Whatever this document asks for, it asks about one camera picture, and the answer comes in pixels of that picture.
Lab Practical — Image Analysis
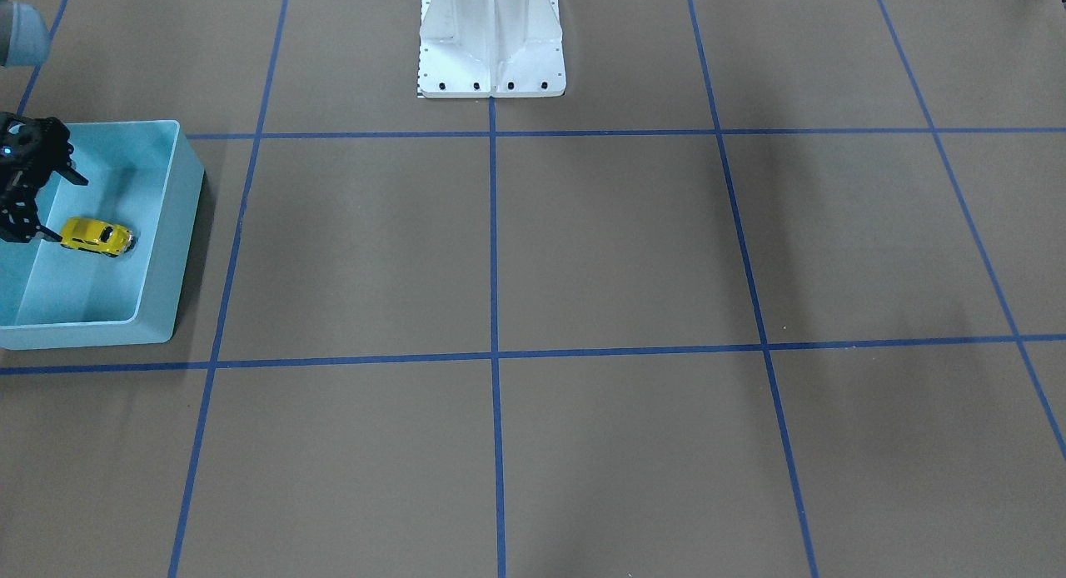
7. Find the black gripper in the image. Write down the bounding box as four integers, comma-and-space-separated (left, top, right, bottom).
1, 187, 63, 243

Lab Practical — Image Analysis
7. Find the yellow beetle toy car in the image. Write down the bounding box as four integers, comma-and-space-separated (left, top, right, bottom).
58, 216, 138, 258

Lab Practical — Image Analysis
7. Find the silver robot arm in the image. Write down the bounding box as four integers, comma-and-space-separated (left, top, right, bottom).
1, 0, 69, 243

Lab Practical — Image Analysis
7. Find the light blue plastic bin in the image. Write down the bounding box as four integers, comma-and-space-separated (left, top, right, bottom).
1, 119, 204, 351

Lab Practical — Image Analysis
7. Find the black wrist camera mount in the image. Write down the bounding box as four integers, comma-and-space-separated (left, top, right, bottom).
1, 112, 88, 198

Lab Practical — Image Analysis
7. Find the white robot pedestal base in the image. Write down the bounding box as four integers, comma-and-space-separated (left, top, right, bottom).
416, 0, 567, 99

